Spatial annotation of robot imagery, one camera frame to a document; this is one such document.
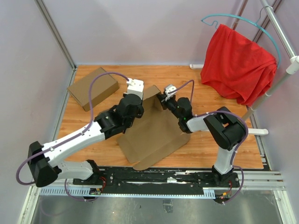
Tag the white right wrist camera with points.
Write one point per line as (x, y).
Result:
(169, 91)

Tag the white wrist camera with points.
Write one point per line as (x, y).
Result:
(135, 86)
(169, 91)

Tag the teal clothes hanger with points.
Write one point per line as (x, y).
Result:
(215, 24)

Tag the grey slotted cable duct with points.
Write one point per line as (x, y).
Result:
(86, 191)

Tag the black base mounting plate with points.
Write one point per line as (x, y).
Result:
(159, 181)

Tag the aluminium frame rail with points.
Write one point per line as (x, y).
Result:
(263, 180)

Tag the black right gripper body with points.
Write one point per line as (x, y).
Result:
(171, 104)

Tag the red cloth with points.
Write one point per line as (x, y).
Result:
(236, 67)

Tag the brown cardboard box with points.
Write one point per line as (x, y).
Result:
(154, 136)
(102, 88)

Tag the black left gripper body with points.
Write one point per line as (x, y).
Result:
(130, 122)

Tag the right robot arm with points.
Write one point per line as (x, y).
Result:
(227, 130)

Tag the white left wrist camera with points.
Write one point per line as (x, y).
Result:
(135, 86)

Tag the white clothes rack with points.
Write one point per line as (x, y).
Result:
(294, 58)

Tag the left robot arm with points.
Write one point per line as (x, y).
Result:
(47, 161)

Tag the folded brown cardboard box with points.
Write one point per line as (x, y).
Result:
(102, 88)

